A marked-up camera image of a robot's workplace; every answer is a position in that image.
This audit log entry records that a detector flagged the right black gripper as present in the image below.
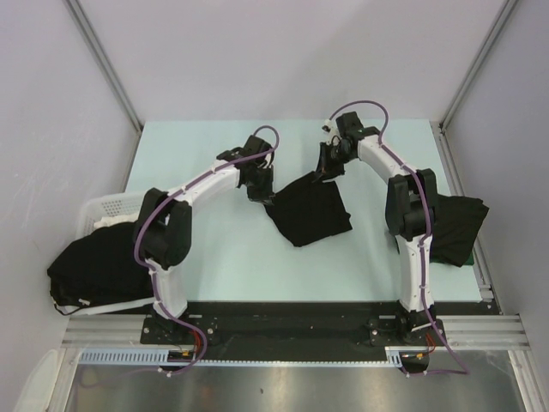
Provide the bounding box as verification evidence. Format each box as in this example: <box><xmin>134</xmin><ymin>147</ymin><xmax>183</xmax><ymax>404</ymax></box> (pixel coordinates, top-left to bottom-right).
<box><xmin>314</xmin><ymin>142</ymin><xmax>355</xmax><ymax>183</ymax></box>

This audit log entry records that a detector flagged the black t shirt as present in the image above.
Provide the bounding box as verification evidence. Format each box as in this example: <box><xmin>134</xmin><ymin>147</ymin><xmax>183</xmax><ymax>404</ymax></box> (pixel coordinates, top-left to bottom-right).
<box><xmin>264</xmin><ymin>172</ymin><xmax>353</xmax><ymax>247</ymax></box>

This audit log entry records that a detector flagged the white plastic laundry basket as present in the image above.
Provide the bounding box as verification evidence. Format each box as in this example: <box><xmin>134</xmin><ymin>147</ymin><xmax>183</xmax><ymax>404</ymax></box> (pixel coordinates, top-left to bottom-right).
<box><xmin>46</xmin><ymin>191</ymin><xmax>154</xmax><ymax>316</ymax></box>

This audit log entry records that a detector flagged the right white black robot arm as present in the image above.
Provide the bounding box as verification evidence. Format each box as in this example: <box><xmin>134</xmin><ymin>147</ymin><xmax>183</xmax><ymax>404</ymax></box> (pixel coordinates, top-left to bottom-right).
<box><xmin>315</xmin><ymin>112</ymin><xmax>438</xmax><ymax>312</ymax></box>

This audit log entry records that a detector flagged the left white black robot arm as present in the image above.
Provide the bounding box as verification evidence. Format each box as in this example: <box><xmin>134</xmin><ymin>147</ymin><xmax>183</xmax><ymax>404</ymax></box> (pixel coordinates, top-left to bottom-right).
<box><xmin>134</xmin><ymin>135</ymin><xmax>277</xmax><ymax>343</ymax></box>

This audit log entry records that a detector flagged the black folded shirt on stack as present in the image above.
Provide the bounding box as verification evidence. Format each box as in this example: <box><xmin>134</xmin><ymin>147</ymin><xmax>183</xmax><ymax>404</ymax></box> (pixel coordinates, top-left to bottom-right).
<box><xmin>430</xmin><ymin>195</ymin><xmax>489</xmax><ymax>260</ymax></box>

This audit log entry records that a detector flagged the white cloth in basket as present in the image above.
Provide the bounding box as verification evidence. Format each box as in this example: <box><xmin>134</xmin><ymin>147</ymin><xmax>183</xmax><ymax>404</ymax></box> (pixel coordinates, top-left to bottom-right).
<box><xmin>94</xmin><ymin>213</ymin><xmax>138</xmax><ymax>229</ymax></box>

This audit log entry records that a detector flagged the green folded shirt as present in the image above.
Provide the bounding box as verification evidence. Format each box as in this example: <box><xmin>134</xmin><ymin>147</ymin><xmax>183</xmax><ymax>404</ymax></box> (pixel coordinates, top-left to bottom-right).
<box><xmin>430</xmin><ymin>253</ymin><xmax>474</xmax><ymax>268</ymax></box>

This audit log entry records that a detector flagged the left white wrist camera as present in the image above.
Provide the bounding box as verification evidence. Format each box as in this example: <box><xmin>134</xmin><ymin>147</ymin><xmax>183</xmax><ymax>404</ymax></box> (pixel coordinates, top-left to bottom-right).
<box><xmin>262</xmin><ymin>154</ymin><xmax>275</xmax><ymax>168</ymax></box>

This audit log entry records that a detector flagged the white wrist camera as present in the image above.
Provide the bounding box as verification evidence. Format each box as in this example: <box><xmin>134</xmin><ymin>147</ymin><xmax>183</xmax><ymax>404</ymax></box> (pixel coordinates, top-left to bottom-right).
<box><xmin>262</xmin><ymin>154</ymin><xmax>275</xmax><ymax>168</ymax></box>
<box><xmin>322</xmin><ymin>119</ymin><xmax>338</xmax><ymax>142</ymax></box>

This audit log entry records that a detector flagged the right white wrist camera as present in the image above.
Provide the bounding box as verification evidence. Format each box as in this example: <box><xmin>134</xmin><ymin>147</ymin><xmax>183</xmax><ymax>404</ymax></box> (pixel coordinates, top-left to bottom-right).
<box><xmin>322</xmin><ymin>119</ymin><xmax>338</xmax><ymax>142</ymax></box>

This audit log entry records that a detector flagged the right aluminium corner post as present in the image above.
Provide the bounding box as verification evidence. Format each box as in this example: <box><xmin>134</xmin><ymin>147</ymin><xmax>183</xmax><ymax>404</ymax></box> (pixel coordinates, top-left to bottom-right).
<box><xmin>441</xmin><ymin>0</ymin><xmax>518</xmax><ymax>130</ymax></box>

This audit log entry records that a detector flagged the aluminium corner post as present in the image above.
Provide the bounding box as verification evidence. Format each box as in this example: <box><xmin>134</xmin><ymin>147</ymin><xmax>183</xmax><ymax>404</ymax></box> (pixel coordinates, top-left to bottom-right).
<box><xmin>63</xmin><ymin>0</ymin><xmax>143</xmax><ymax>132</ymax></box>
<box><xmin>441</xmin><ymin>0</ymin><xmax>518</xmax><ymax>130</ymax></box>

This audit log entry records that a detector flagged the right aluminium side rail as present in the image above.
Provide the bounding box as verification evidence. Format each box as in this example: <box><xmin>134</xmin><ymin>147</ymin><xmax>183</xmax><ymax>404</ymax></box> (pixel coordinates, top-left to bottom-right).
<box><xmin>431</xmin><ymin>122</ymin><xmax>497</xmax><ymax>304</ymax></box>

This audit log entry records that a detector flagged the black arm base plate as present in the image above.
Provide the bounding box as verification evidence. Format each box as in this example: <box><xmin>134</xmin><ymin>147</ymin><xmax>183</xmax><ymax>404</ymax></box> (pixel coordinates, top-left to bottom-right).
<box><xmin>140</xmin><ymin>301</ymin><xmax>445</xmax><ymax>363</ymax></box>

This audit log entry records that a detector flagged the left aluminium corner post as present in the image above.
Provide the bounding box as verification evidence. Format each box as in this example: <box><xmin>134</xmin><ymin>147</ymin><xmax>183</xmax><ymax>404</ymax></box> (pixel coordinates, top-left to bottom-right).
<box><xmin>63</xmin><ymin>0</ymin><xmax>143</xmax><ymax>132</ymax></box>

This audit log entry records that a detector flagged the aluminium frame rail front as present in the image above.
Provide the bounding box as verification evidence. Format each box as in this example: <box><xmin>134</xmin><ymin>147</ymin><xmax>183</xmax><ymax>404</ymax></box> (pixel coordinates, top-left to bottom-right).
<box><xmin>61</xmin><ymin>314</ymin><xmax>530</xmax><ymax>351</ymax></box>

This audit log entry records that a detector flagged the light blue cable duct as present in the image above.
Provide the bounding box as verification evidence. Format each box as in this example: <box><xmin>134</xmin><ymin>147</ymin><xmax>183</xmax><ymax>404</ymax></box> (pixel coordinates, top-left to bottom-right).
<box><xmin>79</xmin><ymin>346</ymin><xmax>405</xmax><ymax>367</ymax></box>

